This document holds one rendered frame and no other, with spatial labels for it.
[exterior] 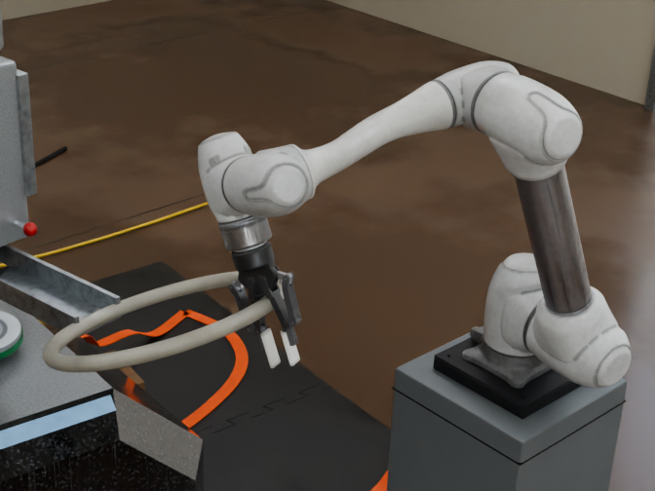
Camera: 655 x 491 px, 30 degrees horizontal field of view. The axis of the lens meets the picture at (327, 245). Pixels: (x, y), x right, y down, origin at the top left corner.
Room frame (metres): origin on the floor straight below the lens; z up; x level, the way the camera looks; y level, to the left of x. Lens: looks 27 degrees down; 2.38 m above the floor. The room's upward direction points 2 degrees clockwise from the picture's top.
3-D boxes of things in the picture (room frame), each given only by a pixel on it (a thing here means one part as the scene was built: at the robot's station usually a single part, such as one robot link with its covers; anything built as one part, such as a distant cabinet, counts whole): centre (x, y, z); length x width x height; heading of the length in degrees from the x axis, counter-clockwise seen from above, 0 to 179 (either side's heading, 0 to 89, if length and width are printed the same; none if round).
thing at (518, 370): (2.52, -0.44, 0.87); 0.22 x 0.18 x 0.06; 43
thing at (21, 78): (2.51, 0.70, 1.37); 0.08 x 0.03 x 0.28; 51
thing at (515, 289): (2.49, -0.46, 1.00); 0.18 x 0.16 x 0.22; 34
